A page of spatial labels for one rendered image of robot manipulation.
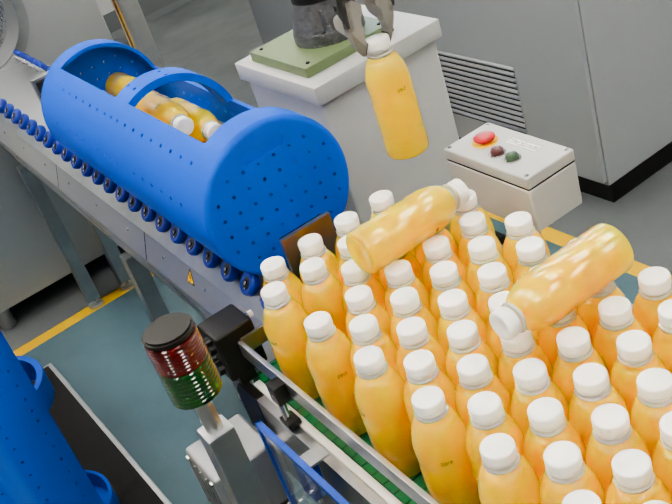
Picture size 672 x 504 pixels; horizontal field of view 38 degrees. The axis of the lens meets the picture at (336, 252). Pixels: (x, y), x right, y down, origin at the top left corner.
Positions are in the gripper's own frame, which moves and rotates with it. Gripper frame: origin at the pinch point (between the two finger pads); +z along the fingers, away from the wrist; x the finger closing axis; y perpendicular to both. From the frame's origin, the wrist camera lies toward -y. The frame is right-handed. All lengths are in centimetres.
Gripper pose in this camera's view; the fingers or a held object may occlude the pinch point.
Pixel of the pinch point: (377, 42)
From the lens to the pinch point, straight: 151.0
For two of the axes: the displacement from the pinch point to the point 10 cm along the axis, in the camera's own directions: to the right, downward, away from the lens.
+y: -5.4, -3.2, 7.8
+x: -7.9, 5.0, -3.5
